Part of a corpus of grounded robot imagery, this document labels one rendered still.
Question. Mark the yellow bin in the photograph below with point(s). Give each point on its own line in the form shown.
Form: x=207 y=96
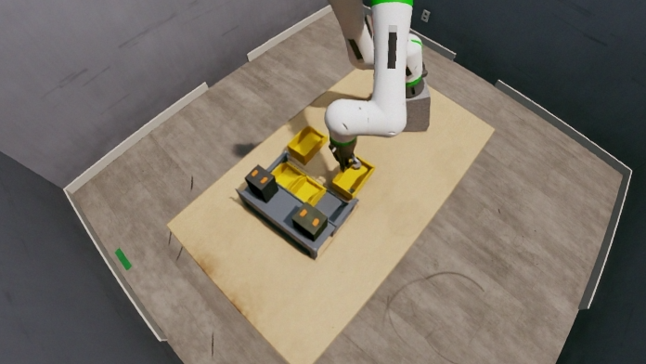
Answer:
x=353 y=179
x=300 y=147
x=287 y=175
x=308 y=190

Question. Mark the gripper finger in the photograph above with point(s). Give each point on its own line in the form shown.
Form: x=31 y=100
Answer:
x=346 y=164
x=337 y=158

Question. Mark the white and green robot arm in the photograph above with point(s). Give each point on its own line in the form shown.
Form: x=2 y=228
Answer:
x=385 y=115

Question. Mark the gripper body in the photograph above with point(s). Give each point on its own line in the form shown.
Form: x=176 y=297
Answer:
x=348 y=155

